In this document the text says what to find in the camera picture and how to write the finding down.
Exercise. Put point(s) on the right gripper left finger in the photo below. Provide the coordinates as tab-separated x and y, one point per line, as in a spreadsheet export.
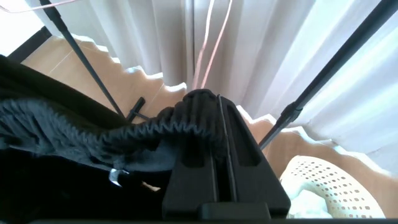
186	186

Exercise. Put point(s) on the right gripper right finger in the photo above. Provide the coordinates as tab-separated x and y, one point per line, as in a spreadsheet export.
258	186

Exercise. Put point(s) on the black shorts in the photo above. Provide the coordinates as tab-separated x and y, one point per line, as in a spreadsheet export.
62	140

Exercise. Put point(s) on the pink clothes hanger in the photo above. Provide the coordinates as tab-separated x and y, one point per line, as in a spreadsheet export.
37	7
214	49

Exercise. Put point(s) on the white laundry basket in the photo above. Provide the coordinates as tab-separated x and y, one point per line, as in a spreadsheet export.
335	186

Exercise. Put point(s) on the black clothes rack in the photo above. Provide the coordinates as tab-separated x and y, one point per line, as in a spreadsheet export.
342	55

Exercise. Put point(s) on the beige curtain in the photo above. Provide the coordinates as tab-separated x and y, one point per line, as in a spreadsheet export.
264	46

